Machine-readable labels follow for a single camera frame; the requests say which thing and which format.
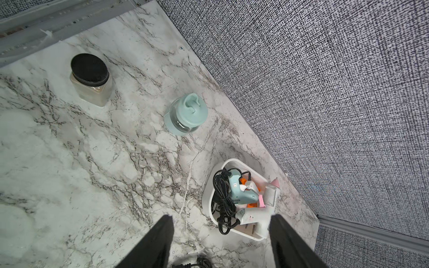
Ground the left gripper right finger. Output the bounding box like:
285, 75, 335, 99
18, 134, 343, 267
269, 214, 328, 268

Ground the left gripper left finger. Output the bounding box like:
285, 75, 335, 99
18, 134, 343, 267
116, 215, 174, 268

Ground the white pink glue gun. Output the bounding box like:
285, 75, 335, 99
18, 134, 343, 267
236, 179, 280, 239

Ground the mint green glue gun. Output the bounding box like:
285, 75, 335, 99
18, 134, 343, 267
212, 168, 260, 235

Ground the white small glue gun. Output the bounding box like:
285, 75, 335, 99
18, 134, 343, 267
240, 180, 260, 195

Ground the orange hot glue gun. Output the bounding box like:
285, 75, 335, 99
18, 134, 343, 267
238, 178, 260, 208

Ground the yellow hot glue gun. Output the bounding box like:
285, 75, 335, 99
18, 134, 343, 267
172, 256, 213, 268

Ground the white plastic storage box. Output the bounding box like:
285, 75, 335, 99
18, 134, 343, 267
202, 159, 272, 241

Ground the mint lid glass jar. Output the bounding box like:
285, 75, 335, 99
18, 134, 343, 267
164, 93, 208, 136

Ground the black lid spice jar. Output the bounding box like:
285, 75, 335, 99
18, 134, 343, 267
70, 53, 114, 107

